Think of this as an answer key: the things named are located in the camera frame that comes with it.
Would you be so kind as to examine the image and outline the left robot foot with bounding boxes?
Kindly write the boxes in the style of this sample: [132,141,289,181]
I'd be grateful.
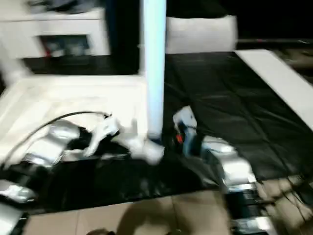
[85,229,115,235]

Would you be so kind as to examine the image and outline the red packet in cabinet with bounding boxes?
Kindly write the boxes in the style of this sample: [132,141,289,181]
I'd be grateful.
[43,41,53,56]

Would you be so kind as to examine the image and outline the white side table board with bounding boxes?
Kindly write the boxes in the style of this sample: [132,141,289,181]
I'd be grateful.
[234,48,313,130]

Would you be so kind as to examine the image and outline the white plastic table top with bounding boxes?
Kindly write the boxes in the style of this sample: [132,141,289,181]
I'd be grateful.
[0,74,165,165]

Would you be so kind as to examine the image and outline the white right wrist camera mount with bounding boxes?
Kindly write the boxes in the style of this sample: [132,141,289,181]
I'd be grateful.
[173,105,199,155]

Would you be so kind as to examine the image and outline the black flat monitor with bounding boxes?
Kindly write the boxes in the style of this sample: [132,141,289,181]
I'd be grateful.
[237,38,313,44]

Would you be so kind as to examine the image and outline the white plastic chair shell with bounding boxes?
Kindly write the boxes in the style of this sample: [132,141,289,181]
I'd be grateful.
[166,15,238,53]

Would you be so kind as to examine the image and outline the white cabinet with glass doors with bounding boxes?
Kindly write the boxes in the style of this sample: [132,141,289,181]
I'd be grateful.
[0,4,111,59]

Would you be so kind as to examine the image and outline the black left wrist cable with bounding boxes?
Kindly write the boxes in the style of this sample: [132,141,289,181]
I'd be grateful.
[2,111,112,169]

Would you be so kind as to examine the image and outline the tangled floor cables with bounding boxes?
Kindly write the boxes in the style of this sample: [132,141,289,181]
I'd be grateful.
[264,173,313,221]

